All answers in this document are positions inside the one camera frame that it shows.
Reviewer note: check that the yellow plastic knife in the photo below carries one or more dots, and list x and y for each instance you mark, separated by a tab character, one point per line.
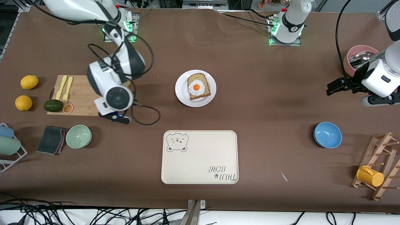
61	87

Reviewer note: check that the dark green avocado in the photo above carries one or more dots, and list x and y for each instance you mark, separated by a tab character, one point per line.
53	106

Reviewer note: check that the wooden cutting board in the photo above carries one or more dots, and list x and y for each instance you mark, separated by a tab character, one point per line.
79	93

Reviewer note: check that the yellow lemon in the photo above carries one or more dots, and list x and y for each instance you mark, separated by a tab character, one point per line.
29	82
23	103

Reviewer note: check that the cream bear print tray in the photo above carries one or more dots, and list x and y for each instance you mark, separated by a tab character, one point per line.
200	162

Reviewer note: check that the dark grey folded cloth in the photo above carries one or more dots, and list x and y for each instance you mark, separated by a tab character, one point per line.
50	140

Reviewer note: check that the yellow mug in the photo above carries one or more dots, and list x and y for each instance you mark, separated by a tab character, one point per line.
370	177

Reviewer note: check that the wooden mug rack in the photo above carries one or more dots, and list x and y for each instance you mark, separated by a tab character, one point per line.
375	153

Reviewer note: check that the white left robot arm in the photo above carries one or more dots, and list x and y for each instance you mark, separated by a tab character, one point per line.
292	22

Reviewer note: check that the bread slice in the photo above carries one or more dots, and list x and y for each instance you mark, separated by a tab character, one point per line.
195	76

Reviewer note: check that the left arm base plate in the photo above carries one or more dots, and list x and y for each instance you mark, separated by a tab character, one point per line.
295	44

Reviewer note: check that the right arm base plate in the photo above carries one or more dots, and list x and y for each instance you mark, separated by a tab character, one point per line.
132	40

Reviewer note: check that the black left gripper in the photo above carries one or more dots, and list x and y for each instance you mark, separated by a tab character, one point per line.
352	84

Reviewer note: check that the pink bowl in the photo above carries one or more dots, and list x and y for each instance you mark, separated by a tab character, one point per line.
364	47

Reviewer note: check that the blue cup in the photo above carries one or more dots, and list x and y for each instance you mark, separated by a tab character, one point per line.
6	132

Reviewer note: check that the aluminium frame bar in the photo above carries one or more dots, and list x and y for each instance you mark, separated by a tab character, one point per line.
382	14

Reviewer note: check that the aluminium corner bracket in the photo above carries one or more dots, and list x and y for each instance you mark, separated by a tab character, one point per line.
25	8

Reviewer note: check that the blue bowl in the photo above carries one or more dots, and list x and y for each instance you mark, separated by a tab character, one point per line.
327	135

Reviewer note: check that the metal ladle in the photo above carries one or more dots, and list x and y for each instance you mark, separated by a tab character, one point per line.
362	57

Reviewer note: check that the colourful toy pile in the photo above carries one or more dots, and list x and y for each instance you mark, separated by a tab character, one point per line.
268	3

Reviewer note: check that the fried egg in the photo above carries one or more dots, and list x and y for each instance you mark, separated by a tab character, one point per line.
196	87

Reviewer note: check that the pale green cup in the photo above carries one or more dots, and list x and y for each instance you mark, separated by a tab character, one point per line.
9	146

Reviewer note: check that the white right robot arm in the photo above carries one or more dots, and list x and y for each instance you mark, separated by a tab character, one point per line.
109	75

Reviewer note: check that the yellow plastic fork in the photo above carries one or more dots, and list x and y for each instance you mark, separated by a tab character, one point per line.
68	89

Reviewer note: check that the small white paper scrap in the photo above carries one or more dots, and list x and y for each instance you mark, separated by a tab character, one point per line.
284	177

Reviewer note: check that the light green bowl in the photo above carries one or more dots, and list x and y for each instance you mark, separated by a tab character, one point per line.
78	136

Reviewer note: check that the round white plate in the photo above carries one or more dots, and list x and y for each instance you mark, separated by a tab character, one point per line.
181	90

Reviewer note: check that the pink folded cloth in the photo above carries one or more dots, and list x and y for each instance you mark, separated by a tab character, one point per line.
64	140

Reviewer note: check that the metal mount bracket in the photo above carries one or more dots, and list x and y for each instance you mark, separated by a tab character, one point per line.
193	215

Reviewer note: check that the orange slice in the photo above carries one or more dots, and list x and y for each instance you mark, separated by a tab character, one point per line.
67	108

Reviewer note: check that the grey metal box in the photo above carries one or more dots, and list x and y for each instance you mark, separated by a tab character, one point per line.
204	3

